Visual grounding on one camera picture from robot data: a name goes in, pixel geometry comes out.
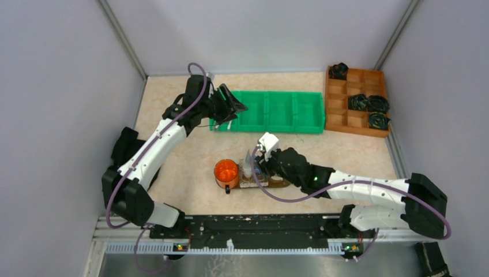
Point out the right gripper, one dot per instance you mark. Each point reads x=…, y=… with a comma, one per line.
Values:
x=265, y=165

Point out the green divided plastic bin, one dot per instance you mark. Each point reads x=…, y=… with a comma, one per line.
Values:
x=278, y=112

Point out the wooden compartment box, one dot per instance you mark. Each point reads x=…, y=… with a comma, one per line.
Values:
x=338, y=117

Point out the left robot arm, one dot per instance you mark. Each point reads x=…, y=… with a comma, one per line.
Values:
x=136, y=163

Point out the orange mug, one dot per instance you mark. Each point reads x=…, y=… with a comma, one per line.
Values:
x=226, y=173

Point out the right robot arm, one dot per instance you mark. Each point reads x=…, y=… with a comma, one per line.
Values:
x=413, y=203

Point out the white toothpaste tube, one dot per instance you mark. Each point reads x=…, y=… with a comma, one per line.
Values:
x=247, y=167

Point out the rolled dark sock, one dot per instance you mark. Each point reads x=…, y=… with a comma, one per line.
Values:
x=338, y=71
x=378, y=121
x=377, y=103
x=358, y=102

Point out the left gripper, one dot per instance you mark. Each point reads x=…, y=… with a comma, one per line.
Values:
x=220, y=105

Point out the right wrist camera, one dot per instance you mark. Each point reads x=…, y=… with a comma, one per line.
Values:
x=268, y=143

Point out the brown oval wooden tray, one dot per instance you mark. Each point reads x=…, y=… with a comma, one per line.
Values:
x=275, y=182

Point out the clear glass cup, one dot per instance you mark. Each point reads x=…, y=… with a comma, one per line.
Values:
x=251, y=183

